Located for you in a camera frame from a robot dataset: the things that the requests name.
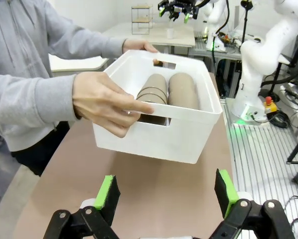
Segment person's right hand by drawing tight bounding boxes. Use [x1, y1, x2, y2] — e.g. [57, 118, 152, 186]
[71, 71, 155, 138]

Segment small wire shelf rack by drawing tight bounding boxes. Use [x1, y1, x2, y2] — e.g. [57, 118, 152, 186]
[131, 4, 154, 35]

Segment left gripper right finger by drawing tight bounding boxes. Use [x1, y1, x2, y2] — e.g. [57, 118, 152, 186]
[210, 168, 296, 239]

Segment aluminium slotted base plate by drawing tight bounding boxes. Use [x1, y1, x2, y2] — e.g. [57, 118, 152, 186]
[220, 98, 298, 239]

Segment person's right forearm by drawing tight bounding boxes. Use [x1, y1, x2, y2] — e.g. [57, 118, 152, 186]
[0, 70, 77, 125]

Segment person's left forearm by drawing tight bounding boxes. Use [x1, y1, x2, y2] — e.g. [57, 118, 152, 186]
[49, 24, 127, 60]

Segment black tripod leg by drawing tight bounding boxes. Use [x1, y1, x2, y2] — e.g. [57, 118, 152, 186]
[287, 129, 298, 166]

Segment person in gray hoodie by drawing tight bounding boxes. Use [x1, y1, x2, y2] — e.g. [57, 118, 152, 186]
[0, 0, 77, 176]

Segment black coiled cable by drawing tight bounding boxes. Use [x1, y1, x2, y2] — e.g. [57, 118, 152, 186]
[266, 112, 293, 129]

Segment white plastic basket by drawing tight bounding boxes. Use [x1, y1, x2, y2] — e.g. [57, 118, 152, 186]
[92, 49, 224, 164]

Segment person's left hand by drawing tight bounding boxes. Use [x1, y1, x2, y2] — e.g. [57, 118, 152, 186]
[122, 39, 161, 54]

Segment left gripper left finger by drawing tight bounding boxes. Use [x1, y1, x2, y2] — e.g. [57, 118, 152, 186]
[43, 175, 122, 239]

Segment black tripod pole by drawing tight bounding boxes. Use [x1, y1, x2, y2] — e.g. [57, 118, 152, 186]
[240, 0, 255, 45]

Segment yellow emergency stop button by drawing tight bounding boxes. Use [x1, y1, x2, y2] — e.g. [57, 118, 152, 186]
[263, 96, 279, 115]

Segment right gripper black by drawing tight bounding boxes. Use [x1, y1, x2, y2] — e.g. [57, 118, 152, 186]
[158, 0, 199, 24]

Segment white power strip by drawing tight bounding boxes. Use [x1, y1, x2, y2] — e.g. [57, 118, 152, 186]
[280, 84, 298, 107]

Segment white table with shelf rack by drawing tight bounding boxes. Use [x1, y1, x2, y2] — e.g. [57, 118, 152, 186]
[101, 23, 196, 48]

